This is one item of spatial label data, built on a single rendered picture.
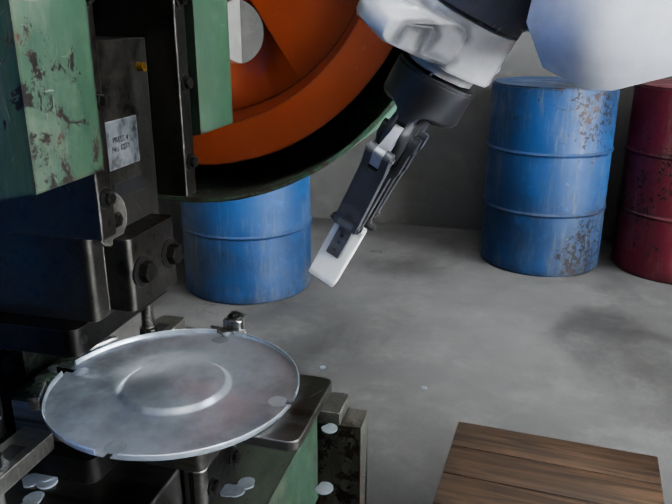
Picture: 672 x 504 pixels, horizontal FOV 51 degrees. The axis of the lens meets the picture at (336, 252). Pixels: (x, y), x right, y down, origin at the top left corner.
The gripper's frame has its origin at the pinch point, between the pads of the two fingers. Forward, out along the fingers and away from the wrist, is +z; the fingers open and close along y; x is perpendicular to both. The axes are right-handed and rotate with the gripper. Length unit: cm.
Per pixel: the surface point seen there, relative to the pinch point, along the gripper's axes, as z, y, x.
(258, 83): 1.3, 34.7, 29.0
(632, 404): 66, 157, -82
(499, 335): 88, 193, -40
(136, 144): 3.5, 1.3, 25.5
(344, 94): -4.8, 32.7, 15.7
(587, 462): 41, 66, -54
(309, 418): 17.9, -1.7, -6.7
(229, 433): 20.8, -7.6, -0.9
